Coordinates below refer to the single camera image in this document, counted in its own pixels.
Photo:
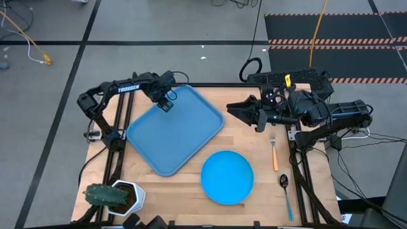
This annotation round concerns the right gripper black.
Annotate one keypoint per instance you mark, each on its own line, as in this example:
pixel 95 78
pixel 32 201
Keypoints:
pixel 280 120

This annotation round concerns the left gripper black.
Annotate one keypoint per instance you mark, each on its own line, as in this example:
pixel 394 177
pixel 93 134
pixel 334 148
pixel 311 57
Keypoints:
pixel 159 89

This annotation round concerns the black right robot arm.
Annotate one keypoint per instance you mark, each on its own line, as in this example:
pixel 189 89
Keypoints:
pixel 346 109

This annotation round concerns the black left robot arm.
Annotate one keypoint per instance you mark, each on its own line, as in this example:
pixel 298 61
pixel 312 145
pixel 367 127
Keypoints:
pixel 127 88

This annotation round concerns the blue plastic tray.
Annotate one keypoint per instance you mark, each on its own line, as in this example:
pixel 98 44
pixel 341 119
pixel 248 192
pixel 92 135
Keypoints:
pixel 178 133

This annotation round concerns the yellow tape tag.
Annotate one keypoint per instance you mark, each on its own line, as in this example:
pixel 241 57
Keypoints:
pixel 287 80

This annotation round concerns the white hexagonal plant pot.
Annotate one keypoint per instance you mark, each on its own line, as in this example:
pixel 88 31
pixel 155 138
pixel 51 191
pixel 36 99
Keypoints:
pixel 140 198

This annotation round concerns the green cactus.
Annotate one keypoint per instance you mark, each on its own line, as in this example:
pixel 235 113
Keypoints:
pixel 105 194

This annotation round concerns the black mat with hazard stripes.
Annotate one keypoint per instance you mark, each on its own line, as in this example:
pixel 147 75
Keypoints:
pixel 349 27

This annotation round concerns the grey desk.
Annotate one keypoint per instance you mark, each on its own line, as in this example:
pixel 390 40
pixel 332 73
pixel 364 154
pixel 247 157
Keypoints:
pixel 395 191

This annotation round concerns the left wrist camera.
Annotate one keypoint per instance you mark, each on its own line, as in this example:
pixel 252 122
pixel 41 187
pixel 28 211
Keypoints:
pixel 168 78

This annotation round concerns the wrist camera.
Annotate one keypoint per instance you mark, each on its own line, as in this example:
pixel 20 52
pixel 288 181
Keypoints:
pixel 168 78
pixel 270 95

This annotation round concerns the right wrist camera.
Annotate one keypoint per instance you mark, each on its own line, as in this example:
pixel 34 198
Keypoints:
pixel 270 95

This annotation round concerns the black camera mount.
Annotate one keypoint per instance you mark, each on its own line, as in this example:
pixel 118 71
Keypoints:
pixel 132 221

